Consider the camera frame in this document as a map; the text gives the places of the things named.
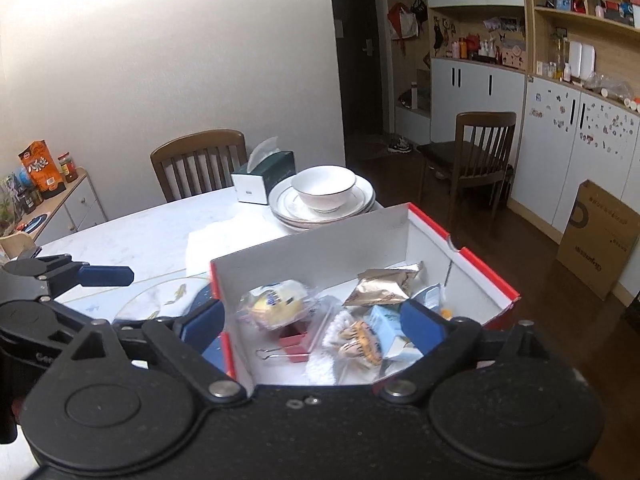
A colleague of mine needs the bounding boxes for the white paper napkin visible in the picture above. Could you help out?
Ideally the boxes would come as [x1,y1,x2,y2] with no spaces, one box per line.
[185,215,291,276]

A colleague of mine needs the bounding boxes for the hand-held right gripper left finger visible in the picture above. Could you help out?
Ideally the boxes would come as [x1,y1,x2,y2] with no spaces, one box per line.
[60,300,247,405]

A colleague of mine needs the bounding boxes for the white ceramic bowl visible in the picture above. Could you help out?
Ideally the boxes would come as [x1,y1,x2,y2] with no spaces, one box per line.
[291,165,357,213]

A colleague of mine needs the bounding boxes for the tiger striped small toy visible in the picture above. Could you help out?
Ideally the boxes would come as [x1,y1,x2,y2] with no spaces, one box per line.
[337,322,385,366]

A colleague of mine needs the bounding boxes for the white ceramic plate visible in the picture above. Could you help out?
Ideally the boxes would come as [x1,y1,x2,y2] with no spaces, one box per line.
[272,200,377,233]
[268,175,376,222]

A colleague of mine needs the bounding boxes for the clear yellow cake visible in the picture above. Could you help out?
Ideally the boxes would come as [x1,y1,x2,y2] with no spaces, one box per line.
[236,280,318,332]

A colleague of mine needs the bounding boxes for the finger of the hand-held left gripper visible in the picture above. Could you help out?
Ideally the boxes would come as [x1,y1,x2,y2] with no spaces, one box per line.
[10,255,135,301]
[42,300,111,333]

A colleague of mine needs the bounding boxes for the red cardboard box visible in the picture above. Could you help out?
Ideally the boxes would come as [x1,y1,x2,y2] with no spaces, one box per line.
[209,203,521,386]

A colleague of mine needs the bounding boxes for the orange snack bag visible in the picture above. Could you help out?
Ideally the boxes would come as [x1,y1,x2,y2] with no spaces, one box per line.
[18,140,67,200]

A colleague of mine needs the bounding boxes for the wooden wall cabinet unit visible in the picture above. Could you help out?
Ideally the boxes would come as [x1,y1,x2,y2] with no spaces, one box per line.
[382,0,640,246]

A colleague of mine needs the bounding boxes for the green white tissue box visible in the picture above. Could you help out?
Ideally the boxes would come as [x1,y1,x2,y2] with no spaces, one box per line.
[231,136,296,205]

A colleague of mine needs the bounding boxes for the red lidded jar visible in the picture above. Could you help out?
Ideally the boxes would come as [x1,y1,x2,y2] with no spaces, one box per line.
[56,152,79,183]

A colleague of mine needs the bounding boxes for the brown wooden slatted chair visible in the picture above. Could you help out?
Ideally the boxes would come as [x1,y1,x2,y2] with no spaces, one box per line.
[150,129,248,204]

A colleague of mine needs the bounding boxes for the brown cardboard box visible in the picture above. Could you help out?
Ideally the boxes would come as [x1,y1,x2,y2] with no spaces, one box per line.
[556,179,640,301]

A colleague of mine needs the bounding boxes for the gold foil snack packet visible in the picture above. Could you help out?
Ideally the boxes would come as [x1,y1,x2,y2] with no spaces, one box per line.
[342,261,426,308]

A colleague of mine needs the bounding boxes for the pink binder clip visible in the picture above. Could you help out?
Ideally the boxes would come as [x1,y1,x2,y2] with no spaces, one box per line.
[256,322,313,365]

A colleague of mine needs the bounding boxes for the hanging bags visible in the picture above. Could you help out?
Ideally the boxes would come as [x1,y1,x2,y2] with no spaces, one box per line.
[387,0,430,43]

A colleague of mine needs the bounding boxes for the white low side cabinet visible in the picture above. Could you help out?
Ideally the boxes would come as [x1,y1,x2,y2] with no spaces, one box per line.
[20,167,108,246]

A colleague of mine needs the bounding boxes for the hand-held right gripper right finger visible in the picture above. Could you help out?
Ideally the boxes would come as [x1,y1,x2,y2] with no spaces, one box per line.
[378,298,576,406]

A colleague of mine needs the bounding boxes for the cotton swab pack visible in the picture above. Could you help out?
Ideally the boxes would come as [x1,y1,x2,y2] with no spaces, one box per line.
[305,295,386,386]

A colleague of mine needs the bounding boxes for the small light blue carton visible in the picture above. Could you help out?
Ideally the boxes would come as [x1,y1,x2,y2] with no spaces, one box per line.
[362,305,426,361]

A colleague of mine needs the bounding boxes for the dark wooden chair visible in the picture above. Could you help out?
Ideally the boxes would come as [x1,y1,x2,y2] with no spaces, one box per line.
[417,111,517,233]

